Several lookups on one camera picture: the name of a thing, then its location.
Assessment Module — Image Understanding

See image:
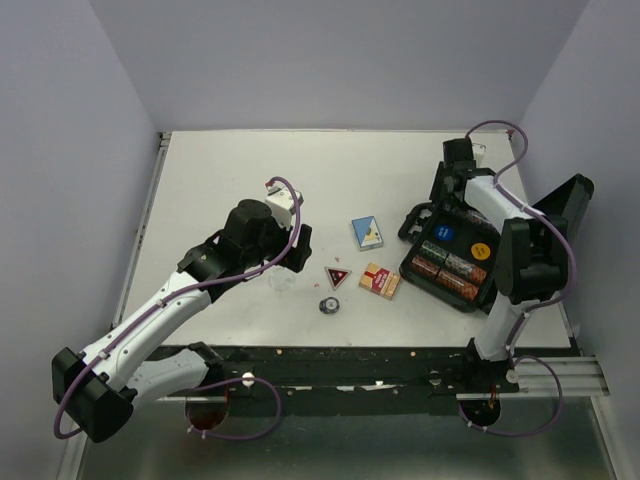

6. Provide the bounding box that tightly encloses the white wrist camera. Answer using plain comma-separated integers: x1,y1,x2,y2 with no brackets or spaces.
472,143,487,165
265,184,295,230

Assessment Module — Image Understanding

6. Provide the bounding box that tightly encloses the red Texas Hold'em card deck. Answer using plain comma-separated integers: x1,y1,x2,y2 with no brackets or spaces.
359,263,401,300

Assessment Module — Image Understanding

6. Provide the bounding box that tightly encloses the green blue chip roll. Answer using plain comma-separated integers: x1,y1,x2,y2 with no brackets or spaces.
420,241,449,264

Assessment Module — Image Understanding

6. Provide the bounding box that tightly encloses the brown orange chip roll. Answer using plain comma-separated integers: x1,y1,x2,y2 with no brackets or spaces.
436,270,478,301

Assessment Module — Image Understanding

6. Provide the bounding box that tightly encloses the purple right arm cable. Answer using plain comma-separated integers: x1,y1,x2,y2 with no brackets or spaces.
457,119,581,435

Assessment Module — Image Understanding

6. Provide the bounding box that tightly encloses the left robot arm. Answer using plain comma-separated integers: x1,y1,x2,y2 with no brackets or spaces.
51,189,312,443

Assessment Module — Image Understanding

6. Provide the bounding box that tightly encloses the aluminium frame rail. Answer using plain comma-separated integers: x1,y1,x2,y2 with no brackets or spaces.
79,355,611,401

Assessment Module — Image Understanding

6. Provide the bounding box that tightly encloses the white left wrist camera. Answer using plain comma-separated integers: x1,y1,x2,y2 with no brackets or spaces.
265,184,295,230

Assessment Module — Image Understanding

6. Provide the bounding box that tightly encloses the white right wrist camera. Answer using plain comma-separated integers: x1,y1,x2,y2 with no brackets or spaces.
472,143,487,165

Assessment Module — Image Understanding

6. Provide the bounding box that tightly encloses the orange black chip roll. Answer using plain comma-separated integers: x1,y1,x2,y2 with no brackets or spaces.
410,255,441,279

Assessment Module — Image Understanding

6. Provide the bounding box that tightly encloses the black poker set case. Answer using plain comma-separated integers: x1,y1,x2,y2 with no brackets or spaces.
397,173,596,317

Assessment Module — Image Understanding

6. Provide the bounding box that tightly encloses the clear round dealer button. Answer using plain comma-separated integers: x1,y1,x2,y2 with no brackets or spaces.
269,268,296,292

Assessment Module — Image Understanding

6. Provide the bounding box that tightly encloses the purple white chip roll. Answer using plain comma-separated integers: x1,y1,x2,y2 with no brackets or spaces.
463,210,492,228

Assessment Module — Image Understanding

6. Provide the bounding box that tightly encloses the blue ten poker chip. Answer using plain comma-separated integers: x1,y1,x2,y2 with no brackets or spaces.
319,297,340,315

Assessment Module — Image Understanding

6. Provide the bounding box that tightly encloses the yellow big blind button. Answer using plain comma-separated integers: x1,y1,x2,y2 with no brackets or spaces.
471,242,491,261

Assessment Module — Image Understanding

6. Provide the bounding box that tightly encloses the blue small blind button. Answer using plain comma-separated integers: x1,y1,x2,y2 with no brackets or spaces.
434,224,455,242

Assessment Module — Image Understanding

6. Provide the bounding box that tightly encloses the tan blue chip roll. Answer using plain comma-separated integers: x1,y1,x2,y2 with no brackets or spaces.
445,253,487,285

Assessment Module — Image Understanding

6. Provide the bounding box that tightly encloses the blue playing card deck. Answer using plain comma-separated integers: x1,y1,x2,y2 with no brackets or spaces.
351,216,384,251

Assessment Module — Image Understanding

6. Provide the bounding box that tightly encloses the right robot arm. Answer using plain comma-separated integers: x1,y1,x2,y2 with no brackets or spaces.
430,137,576,392

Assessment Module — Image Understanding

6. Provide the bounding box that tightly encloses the triangular all in button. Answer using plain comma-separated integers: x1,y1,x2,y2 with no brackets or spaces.
325,267,352,291

